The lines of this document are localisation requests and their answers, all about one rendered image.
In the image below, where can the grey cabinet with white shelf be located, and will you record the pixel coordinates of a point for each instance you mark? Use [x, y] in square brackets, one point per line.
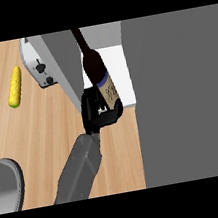
[61, 62]

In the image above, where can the yellow corn cob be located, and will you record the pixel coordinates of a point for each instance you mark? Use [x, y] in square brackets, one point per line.
[15, 87]

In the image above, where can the dark wine bottle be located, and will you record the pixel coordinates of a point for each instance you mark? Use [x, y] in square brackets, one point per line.
[94, 66]

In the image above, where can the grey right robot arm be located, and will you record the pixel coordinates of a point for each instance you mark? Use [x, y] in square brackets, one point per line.
[79, 167]

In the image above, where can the dark grey cabinet door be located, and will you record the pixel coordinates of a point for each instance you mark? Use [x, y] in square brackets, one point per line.
[183, 98]

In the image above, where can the silver toaster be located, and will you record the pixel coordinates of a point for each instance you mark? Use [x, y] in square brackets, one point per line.
[30, 62]

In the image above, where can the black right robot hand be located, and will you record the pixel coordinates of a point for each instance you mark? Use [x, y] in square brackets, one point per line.
[91, 112]

